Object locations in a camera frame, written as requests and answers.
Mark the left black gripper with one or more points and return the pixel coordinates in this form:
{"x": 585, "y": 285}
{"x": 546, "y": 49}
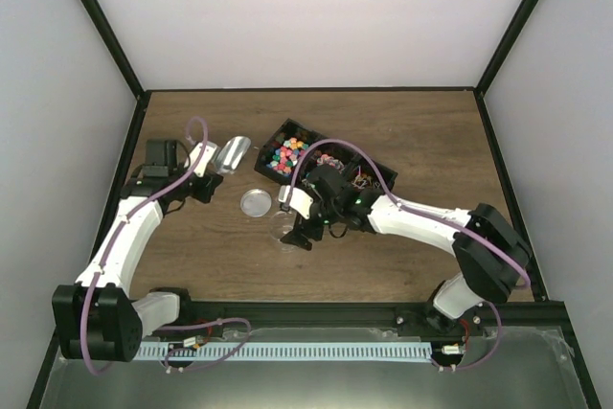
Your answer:
{"x": 210, "y": 185}

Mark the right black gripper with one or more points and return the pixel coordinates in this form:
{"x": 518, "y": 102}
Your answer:
{"x": 303, "y": 239}

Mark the clear glass jar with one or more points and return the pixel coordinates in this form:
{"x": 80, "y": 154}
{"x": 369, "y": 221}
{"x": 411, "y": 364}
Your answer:
{"x": 280, "y": 224}

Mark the metal candy scoop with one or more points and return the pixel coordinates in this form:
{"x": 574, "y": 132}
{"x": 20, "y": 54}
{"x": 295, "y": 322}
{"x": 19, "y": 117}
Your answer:
{"x": 230, "y": 156}

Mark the black three-compartment candy tray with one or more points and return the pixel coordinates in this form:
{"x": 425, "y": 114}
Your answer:
{"x": 291, "y": 128}

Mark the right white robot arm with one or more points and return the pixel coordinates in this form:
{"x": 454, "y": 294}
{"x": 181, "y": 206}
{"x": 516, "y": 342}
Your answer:
{"x": 491, "y": 255}

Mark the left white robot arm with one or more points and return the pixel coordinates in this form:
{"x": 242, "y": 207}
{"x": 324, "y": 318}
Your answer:
{"x": 95, "y": 317}

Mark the pile of star candies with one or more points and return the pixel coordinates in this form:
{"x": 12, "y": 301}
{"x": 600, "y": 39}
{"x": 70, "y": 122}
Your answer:
{"x": 285, "y": 154}

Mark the round metal jar lid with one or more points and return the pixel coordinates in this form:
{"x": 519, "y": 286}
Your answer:
{"x": 256, "y": 203}

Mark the pile of rainbow lollipops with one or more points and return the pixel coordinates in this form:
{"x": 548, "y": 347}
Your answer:
{"x": 329, "y": 160}

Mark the pile of white-stick lollipops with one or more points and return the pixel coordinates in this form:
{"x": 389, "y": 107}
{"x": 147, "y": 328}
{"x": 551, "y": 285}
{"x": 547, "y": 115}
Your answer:
{"x": 364, "y": 179}

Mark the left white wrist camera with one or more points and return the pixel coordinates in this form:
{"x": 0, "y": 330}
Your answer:
{"x": 200, "y": 157}

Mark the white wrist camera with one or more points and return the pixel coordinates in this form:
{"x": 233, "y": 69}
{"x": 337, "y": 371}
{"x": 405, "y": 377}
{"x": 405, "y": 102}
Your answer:
{"x": 296, "y": 199}
{"x": 200, "y": 157}

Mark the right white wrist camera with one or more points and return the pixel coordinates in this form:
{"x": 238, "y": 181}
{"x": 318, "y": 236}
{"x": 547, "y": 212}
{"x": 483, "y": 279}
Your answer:
{"x": 296, "y": 199}

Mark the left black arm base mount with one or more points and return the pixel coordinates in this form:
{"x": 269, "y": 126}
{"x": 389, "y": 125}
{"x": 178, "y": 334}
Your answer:
{"x": 199, "y": 313}

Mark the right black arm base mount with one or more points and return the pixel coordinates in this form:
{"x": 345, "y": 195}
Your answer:
{"x": 422, "y": 320}

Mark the light blue slotted cable duct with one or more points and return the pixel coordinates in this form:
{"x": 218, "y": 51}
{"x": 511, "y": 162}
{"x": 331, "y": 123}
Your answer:
{"x": 291, "y": 352}

